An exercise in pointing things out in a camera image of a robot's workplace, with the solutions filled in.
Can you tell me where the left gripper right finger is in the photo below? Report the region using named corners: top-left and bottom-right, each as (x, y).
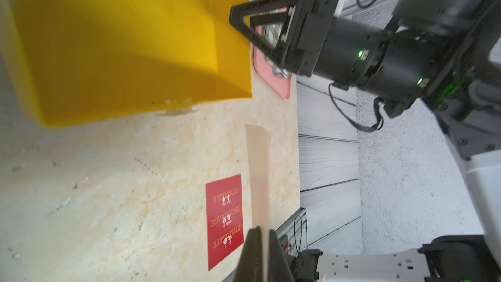
top-left (267, 230), bottom-right (294, 282)

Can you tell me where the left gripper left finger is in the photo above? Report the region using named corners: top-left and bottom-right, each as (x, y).
top-left (234, 227), bottom-right (264, 282)

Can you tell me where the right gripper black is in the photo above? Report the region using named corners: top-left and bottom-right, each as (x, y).
top-left (229, 0), bottom-right (340, 77)

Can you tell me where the red postcard english text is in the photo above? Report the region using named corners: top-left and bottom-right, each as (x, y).
top-left (206, 174), bottom-right (244, 270)

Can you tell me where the yellow bottom drawer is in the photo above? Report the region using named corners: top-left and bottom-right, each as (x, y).
top-left (1, 0), bottom-right (253, 127)

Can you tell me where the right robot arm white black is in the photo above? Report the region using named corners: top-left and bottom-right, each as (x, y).
top-left (229, 0), bottom-right (500, 281)

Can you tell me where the green checked cloth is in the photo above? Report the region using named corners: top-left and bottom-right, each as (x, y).
top-left (264, 22), bottom-right (292, 79)

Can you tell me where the pink tray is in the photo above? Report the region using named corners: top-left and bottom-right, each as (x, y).
top-left (253, 47), bottom-right (292, 100)

